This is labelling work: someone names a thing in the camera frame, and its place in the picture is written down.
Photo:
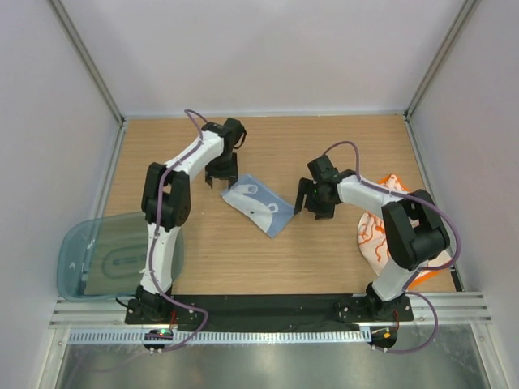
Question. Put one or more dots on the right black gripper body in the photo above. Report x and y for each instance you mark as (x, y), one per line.
(315, 193)

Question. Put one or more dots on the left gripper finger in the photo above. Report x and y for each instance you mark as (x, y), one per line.
(232, 181)
(210, 177)

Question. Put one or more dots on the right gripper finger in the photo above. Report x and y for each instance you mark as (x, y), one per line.
(324, 211)
(304, 187)

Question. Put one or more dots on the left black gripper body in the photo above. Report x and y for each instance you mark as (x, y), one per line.
(227, 160)

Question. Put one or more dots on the blue bear towel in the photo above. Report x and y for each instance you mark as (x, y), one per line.
(263, 206)

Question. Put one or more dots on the orange and white towel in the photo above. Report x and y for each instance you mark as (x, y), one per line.
(372, 242)

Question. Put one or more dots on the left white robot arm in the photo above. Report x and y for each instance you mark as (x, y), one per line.
(166, 203)

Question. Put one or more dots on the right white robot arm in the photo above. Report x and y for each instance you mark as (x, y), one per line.
(414, 231)

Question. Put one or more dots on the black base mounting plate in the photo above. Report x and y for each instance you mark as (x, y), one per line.
(271, 313)

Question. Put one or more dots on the translucent blue plastic bin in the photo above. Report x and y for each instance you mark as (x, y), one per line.
(103, 258)

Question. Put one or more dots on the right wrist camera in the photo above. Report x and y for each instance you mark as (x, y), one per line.
(321, 169)

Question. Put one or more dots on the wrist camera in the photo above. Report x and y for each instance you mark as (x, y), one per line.
(234, 134)
(321, 169)

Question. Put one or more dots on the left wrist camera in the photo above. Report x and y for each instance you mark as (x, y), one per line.
(234, 134)

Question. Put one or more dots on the white slotted cable duct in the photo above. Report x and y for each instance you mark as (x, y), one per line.
(160, 336)

